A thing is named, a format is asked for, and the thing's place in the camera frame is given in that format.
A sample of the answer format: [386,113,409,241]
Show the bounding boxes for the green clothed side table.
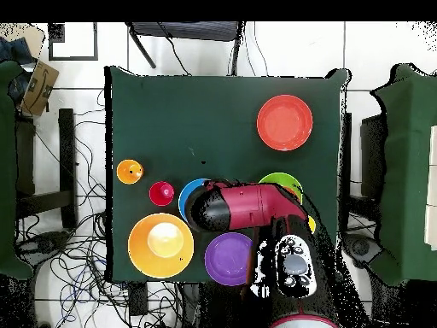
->
[370,62,437,286]
[0,60,35,281]

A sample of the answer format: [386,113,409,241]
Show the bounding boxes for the black square frame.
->
[48,22,99,62]

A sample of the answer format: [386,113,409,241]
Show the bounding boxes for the red cup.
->
[149,180,176,208]

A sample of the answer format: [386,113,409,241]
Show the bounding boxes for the purple bowl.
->
[203,231,254,287]

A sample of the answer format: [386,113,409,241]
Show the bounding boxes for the black box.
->
[360,114,387,199]

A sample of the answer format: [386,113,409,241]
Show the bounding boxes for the wide shallow orange bowl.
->
[256,94,314,152]

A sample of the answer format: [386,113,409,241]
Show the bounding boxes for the dark green tablecloth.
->
[103,65,353,284]

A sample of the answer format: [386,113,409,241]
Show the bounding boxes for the black power strip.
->
[127,283,149,315]

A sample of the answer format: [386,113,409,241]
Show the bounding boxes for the blue fabric bundle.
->
[0,35,37,66]

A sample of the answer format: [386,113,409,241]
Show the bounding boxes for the large yellow bowl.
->
[127,212,195,279]

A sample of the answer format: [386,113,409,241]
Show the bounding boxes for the white papers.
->
[423,125,437,252]

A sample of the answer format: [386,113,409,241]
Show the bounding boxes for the green bowl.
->
[258,172,304,205]

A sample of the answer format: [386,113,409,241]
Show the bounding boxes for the black metal stand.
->
[15,108,78,230]

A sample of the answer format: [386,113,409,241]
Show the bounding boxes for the blue bowl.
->
[178,178,211,223]

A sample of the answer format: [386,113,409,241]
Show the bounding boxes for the tangled floor cables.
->
[15,88,192,328]

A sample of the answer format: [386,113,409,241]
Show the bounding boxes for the stepped orange-yellow cup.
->
[116,159,145,185]

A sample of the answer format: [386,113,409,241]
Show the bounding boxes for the cardboard box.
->
[19,60,60,117]

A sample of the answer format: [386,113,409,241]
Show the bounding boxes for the dark grey chair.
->
[125,21,245,76]

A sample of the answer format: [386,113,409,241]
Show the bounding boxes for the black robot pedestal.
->
[180,282,253,328]

